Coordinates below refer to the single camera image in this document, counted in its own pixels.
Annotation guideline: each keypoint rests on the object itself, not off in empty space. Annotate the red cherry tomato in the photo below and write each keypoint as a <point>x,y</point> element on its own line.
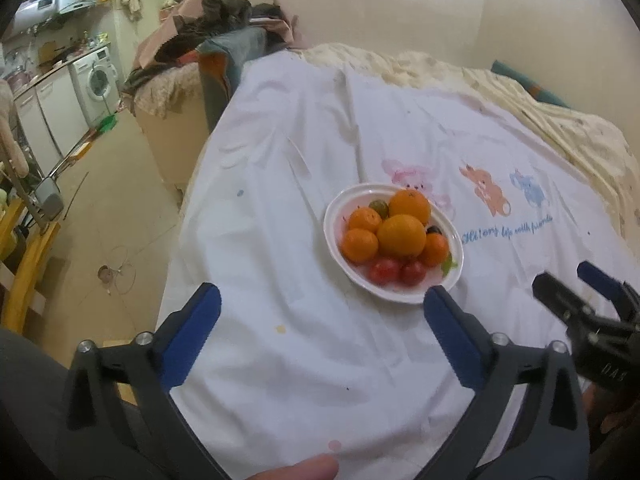
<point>412,273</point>
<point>384,271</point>

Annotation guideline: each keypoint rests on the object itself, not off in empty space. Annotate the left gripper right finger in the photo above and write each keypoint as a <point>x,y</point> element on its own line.
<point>549,438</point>

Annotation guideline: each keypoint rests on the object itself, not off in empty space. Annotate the teal orange pillow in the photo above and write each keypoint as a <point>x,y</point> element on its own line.
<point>221,60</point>

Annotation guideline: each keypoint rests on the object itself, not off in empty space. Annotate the green lime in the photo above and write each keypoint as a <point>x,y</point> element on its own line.
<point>381,208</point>

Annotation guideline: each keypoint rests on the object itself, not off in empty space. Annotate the cream crumpled blanket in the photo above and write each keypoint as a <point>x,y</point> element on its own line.
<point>591,144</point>

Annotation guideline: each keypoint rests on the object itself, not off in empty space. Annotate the white washing machine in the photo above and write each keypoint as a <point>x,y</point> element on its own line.
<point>95,80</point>

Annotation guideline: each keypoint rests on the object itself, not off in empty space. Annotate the white pink plate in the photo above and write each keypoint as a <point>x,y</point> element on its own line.
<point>361,195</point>

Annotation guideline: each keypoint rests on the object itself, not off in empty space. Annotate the left hand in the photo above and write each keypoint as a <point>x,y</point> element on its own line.
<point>320,467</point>

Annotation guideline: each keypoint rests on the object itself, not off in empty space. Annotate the white kitchen cabinet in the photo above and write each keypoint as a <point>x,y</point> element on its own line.
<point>51,118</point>

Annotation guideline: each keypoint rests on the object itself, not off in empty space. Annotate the yellow wooden chair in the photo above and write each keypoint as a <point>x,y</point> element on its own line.
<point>19,288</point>

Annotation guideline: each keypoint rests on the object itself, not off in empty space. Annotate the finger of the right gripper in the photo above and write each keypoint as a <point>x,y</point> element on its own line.
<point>623,297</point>
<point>564,304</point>

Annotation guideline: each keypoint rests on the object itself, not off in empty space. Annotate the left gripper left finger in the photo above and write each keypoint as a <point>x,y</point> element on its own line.
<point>120,420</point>

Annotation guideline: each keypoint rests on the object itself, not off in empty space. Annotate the small mandarin orange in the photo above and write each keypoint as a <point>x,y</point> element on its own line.
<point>435,251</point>

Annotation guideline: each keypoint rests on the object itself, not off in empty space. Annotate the pile of clothes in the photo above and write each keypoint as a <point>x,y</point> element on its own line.
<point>192,22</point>

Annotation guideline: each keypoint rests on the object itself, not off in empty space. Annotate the large orange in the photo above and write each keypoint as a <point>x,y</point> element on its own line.
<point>412,203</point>
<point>401,236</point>

